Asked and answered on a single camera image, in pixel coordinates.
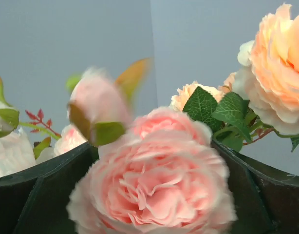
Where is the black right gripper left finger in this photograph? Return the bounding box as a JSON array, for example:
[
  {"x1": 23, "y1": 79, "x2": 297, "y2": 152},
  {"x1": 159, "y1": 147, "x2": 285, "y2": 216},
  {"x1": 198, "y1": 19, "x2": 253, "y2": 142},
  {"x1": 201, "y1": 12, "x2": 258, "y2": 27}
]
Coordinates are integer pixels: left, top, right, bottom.
[{"x1": 0, "y1": 143, "x2": 96, "y2": 234}]

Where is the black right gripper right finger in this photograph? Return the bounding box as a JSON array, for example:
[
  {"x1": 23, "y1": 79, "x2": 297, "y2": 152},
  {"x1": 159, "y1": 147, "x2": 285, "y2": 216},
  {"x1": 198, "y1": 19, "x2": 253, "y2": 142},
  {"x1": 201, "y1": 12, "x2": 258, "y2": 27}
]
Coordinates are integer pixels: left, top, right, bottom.
[{"x1": 212, "y1": 140, "x2": 299, "y2": 234}]

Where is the pink rose stem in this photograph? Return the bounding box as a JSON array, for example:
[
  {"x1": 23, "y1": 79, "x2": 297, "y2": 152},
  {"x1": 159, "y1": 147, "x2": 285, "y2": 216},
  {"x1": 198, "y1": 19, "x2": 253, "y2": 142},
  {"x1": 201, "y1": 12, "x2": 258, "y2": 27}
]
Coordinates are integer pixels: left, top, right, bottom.
[
  {"x1": 0, "y1": 77, "x2": 61, "y2": 181},
  {"x1": 169, "y1": 2, "x2": 299, "y2": 153}
]

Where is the pink rose bunch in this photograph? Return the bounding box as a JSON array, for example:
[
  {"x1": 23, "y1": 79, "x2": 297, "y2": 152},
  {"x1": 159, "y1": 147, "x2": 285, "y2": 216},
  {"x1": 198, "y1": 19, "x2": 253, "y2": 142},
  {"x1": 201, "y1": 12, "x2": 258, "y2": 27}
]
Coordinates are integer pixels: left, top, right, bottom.
[{"x1": 67, "y1": 58, "x2": 237, "y2": 234}]

